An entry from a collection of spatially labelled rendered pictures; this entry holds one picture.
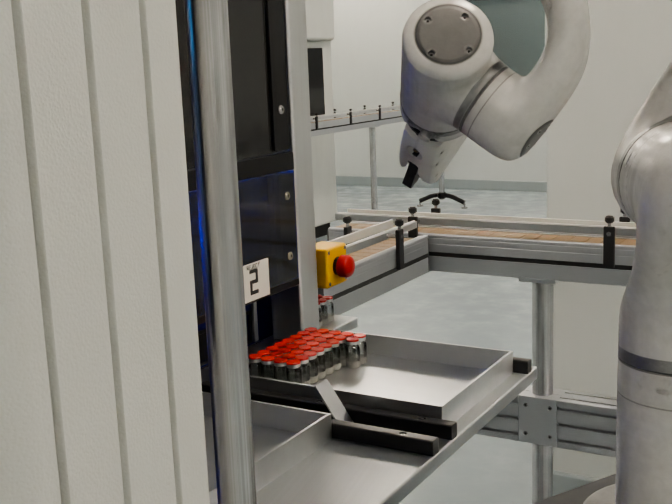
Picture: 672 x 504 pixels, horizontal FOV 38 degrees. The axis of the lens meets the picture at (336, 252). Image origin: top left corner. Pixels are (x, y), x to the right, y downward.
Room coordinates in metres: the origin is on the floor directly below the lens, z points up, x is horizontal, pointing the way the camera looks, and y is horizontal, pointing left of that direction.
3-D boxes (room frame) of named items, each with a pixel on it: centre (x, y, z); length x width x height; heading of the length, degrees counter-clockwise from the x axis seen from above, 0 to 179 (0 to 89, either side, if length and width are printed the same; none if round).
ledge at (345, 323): (1.75, 0.06, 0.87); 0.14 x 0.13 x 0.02; 59
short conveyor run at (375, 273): (2.03, 0.00, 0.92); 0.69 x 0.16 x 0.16; 149
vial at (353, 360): (1.46, -0.02, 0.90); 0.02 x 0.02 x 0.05
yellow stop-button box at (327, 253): (1.71, 0.03, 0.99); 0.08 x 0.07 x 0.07; 59
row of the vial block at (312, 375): (1.42, 0.03, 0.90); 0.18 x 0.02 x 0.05; 149
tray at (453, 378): (1.38, -0.05, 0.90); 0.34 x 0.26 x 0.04; 59
